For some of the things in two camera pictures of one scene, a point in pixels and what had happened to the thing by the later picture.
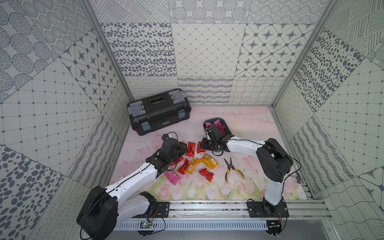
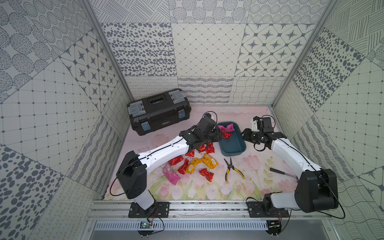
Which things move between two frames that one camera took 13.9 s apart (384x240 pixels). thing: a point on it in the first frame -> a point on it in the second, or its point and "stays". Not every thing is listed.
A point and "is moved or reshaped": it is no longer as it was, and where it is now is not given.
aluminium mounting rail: (236, 210) stays
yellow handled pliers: (230, 166) stays
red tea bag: (208, 175) stays
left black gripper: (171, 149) -> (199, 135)
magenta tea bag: (217, 122) is moved or reshaped
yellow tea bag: (190, 168) stays
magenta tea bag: (172, 177) stays
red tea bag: (182, 168) stays
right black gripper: (204, 144) -> (247, 132)
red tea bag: (181, 158) stays
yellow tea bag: (209, 161) stays
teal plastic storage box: (211, 120) is moved or reshaped
